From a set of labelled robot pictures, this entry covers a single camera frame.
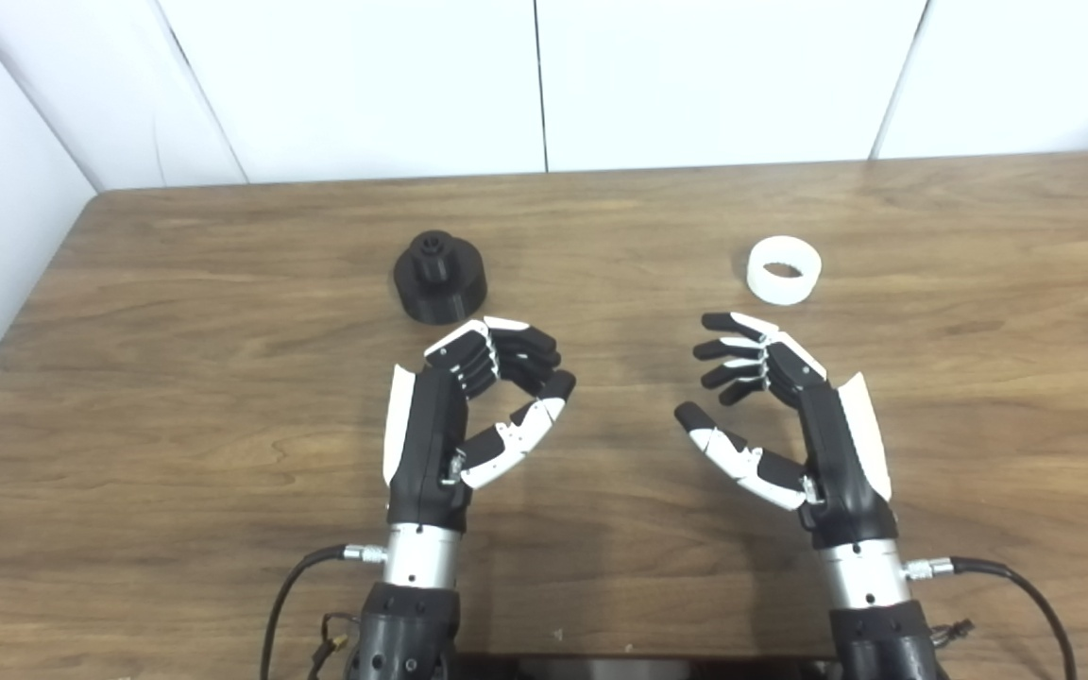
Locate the dark robot torso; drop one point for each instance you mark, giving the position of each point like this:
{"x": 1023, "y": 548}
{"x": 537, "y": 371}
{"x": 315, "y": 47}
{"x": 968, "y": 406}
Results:
{"x": 648, "y": 669}

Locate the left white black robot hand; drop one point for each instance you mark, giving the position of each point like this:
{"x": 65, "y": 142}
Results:
{"x": 426, "y": 444}

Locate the round black plastic part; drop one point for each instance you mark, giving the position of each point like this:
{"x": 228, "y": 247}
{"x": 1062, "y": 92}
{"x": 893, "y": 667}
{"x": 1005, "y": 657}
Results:
{"x": 440, "y": 279}

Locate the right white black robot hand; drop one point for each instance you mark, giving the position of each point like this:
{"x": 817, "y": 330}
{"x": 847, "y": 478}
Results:
{"x": 837, "y": 472}

